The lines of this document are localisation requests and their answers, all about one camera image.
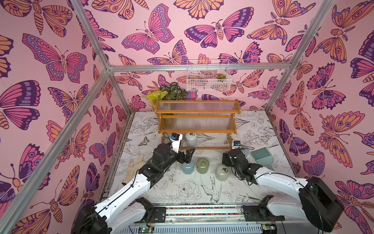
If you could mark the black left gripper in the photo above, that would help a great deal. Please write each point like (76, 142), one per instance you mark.
(187, 157)

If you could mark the blue tea canister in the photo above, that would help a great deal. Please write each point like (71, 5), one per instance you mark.
(188, 168)

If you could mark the pale grey-green tea canister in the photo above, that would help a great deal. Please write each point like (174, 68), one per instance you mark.
(222, 172)

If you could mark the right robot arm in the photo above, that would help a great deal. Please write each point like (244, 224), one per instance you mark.
(315, 201)

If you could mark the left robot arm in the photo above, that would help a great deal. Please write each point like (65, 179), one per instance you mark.
(126, 206)

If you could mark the wooden three-tier shelf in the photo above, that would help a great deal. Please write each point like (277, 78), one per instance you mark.
(198, 117)

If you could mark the beige work glove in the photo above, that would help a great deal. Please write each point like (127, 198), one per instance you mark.
(132, 168)

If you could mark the potted artificial plant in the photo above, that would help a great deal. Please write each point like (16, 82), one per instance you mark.
(166, 92)

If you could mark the mint green hand brush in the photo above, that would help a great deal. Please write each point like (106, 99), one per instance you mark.
(263, 157)

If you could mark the small green succulent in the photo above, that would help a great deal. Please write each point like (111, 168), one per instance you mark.
(221, 76)

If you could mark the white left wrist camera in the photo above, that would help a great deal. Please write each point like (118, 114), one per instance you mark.
(175, 140)

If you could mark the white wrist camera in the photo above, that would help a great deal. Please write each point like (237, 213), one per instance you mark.
(236, 144)
(175, 140)

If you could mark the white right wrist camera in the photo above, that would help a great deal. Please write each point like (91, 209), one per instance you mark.
(236, 144)

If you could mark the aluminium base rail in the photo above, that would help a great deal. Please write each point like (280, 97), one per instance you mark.
(218, 219)

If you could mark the white wire basket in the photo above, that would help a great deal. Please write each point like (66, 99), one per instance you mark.
(202, 76)

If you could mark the left aluminium frame post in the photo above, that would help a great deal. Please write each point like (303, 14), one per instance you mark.
(83, 18)

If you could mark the aluminium frame post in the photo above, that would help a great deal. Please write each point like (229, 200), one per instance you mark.
(313, 27)
(83, 18)

